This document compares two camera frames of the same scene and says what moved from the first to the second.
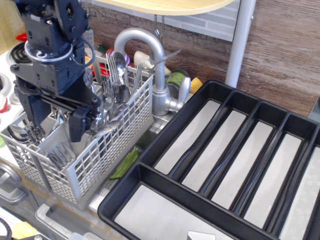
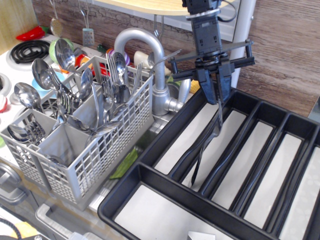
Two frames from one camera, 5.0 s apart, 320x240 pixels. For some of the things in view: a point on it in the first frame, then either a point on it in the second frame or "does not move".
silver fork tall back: x=114 y=74 does not move
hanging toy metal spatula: x=88 y=35 does not move
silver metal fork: x=61 y=155 → x=215 y=133
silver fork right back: x=138 y=76 does not move
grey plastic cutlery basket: x=76 y=170 does not move
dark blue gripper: x=62 y=81 → x=210 y=53
